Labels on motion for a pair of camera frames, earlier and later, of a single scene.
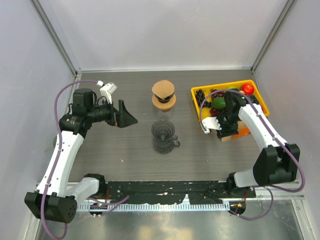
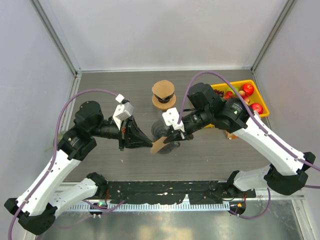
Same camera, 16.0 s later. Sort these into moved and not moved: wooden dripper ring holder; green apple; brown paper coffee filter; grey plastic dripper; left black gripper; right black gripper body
Moved: left black gripper; right black gripper body
Not moved: green apple; wooden dripper ring holder; grey plastic dripper; brown paper coffee filter
